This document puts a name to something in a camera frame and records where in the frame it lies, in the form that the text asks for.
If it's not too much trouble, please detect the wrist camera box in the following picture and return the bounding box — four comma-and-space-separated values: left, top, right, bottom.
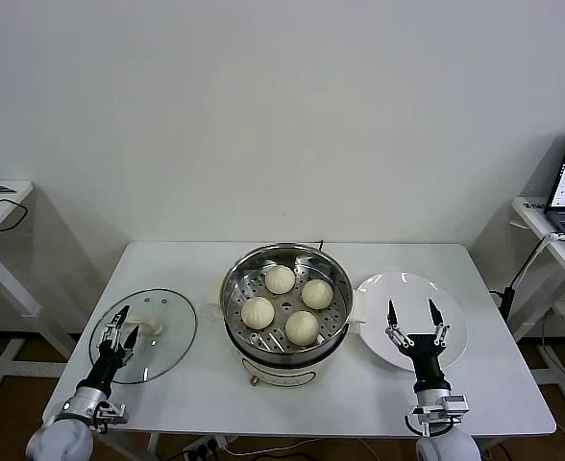
92, 400, 131, 433
409, 394, 471, 428

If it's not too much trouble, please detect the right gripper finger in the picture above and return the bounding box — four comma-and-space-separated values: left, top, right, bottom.
383, 299, 414, 349
428, 298, 452, 348

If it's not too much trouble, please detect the white steamed baozi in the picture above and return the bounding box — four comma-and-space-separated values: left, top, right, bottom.
301, 279, 334, 310
284, 310, 321, 348
240, 296, 276, 329
264, 265, 297, 296

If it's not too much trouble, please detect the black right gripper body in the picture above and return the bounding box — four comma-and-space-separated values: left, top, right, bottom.
400, 333, 452, 395

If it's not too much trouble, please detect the white power strip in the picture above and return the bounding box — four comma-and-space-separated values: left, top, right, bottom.
183, 433, 230, 458

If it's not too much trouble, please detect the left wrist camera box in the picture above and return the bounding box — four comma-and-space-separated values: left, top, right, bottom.
92, 400, 131, 433

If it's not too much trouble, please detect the white oval plate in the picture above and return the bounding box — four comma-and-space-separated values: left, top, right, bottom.
354, 272, 470, 374

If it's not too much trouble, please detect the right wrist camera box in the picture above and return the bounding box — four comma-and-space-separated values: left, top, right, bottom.
409, 394, 471, 428

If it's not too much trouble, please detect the white side table with laptop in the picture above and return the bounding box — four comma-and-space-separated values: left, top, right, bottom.
510, 195, 565, 414

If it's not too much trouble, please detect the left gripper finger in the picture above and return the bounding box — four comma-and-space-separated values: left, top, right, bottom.
118, 325, 140, 365
98, 304, 132, 354

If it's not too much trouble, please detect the white work table leg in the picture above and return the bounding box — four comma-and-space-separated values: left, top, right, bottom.
140, 431, 164, 461

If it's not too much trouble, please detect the glass lid with white handle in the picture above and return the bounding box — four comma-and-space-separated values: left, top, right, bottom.
88, 287, 198, 385

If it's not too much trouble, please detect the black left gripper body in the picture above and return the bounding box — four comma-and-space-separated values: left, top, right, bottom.
88, 343, 135, 386

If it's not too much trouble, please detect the white laptop charger cable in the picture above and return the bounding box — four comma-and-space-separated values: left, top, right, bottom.
508, 231, 565, 289

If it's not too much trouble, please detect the black looped cable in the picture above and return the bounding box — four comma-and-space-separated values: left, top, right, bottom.
0, 198, 29, 237

